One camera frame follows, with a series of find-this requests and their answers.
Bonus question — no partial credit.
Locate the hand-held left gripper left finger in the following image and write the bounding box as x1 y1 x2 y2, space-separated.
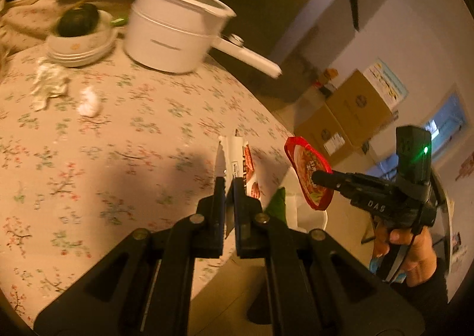
33 177 228 336

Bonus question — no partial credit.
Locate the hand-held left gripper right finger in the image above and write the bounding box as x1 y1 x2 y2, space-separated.
233 179 425 336

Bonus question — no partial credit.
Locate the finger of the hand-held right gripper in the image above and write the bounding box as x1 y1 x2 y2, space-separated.
310 169 357 198

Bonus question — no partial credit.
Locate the white trash bin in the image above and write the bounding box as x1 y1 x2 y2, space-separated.
284 191 329 234

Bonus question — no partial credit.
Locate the clear snack packet red print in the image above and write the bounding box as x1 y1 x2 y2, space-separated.
216 129 263 234

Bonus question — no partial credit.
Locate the person's right forearm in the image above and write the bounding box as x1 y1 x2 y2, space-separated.
403 258 451 322

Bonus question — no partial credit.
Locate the person's right hand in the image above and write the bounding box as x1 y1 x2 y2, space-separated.
371 224 438 287

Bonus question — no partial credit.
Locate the green snack packet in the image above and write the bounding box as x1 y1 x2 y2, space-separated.
284 137 334 211

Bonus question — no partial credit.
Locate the small cardboard box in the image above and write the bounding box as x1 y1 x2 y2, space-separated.
295 104 353 167

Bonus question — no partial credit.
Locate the bright window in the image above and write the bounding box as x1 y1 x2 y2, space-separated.
425 91 468 137

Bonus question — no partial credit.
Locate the large cardboard box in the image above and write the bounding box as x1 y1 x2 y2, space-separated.
326 69 394 149

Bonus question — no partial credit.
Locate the bottle with orange cap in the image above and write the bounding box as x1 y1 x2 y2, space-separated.
315 67 339 94

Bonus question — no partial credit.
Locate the floral tablecloth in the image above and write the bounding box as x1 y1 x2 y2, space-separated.
0 48 297 322

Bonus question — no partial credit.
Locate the grey refrigerator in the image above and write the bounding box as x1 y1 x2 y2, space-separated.
205 0 361 103

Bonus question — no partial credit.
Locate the small white tissue ball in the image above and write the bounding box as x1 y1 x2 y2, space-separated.
76 85 101 117

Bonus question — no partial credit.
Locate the white electric cooking pot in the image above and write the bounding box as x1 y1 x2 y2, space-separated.
123 0 283 80

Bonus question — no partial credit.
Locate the crumpled white tissue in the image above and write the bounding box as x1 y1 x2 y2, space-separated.
30 63 70 112

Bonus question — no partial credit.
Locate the white printed bowl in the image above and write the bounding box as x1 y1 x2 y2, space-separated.
47 9 114 56

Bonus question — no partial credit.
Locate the dark green squash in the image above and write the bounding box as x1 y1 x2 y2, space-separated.
57 2 101 38

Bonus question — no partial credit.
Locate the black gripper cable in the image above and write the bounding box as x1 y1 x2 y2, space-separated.
387 223 423 282

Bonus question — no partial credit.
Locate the wall poster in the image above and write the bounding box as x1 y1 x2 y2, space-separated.
362 58 409 104

